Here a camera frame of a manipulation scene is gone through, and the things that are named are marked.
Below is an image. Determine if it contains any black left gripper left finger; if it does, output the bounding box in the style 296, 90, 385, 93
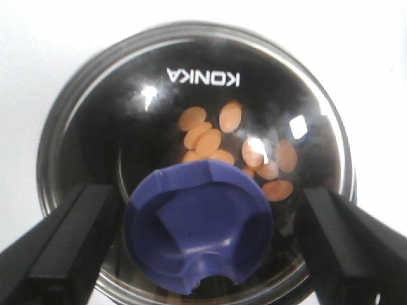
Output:
1, 184, 118, 304

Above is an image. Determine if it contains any glass lid blue knob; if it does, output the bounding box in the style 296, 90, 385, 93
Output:
47, 30, 350, 302

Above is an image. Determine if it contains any dark blue saucepan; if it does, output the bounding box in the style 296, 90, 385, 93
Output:
37, 22, 356, 304

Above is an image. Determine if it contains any orange ham slice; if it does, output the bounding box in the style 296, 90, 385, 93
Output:
178, 106, 207, 132
275, 140, 298, 173
219, 100, 242, 133

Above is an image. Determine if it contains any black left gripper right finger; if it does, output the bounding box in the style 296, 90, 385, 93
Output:
298, 189, 406, 304

